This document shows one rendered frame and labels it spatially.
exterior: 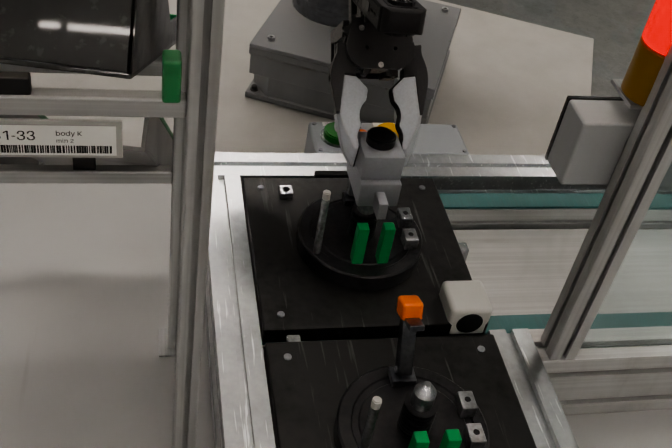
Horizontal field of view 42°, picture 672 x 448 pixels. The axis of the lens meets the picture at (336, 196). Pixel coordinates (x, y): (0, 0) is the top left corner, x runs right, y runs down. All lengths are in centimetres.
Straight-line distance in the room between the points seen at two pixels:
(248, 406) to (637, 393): 45
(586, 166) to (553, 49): 91
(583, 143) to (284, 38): 68
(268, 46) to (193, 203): 73
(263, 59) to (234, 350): 59
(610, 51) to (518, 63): 208
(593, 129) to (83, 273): 62
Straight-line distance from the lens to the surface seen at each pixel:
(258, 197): 104
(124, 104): 58
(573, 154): 80
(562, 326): 93
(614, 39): 380
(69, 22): 62
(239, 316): 92
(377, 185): 90
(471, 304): 94
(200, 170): 62
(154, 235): 114
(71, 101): 59
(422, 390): 78
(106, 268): 110
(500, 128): 144
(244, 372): 88
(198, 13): 55
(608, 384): 103
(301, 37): 138
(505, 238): 114
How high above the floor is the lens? 164
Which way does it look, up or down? 40 degrees down
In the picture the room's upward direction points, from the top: 11 degrees clockwise
